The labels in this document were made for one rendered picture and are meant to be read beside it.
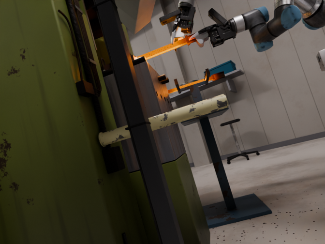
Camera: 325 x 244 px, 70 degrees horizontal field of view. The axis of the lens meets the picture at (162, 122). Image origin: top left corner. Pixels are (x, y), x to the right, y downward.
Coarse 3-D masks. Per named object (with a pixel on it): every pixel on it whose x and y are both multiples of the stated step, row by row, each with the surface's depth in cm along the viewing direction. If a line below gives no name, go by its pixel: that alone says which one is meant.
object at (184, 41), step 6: (186, 36) 111; (174, 42) 113; (180, 42) 113; (186, 42) 113; (192, 42) 114; (162, 48) 115; (168, 48) 114; (174, 48) 116; (144, 54) 117; (150, 54) 116; (156, 54) 116
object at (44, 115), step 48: (0, 0) 84; (48, 0) 79; (0, 48) 83; (48, 48) 79; (0, 96) 82; (48, 96) 78; (0, 144) 81; (48, 144) 77; (96, 144) 78; (0, 192) 80; (48, 192) 76; (96, 192) 73; (0, 240) 80; (48, 240) 76; (96, 240) 72; (144, 240) 91
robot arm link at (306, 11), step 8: (296, 0) 120; (304, 0) 120; (312, 0) 120; (320, 0) 120; (304, 8) 122; (312, 8) 121; (320, 8) 120; (304, 16) 126; (312, 16) 123; (320, 16) 122; (312, 24) 127; (320, 24) 126
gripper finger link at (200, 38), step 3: (195, 33) 110; (198, 33) 109; (201, 33) 109; (204, 33) 110; (207, 33) 109; (192, 36) 111; (195, 36) 110; (198, 36) 110; (201, 36) 110; (204, 36) 110; (207, 36) 109; (189, 39) 112; (198, 39) 110; (201, 39) 110; (198, 42) 110; (201, 42) 110
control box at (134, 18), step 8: (120, 0) 67; (128, 0) 64; (136, 0) 62; (144, 0) 63; (152, 0) 67; (120, 8) 71; (128, 8) 67; (136, 8) 64; (144, 8) 67; (152, 8) 72; (120, 16) 74; (128, 16) 71; (136, 16) 68; (144, 16) 72; (128, 24) 75; (136, 24) 72; (144, 24) 77; (136, 32) 77
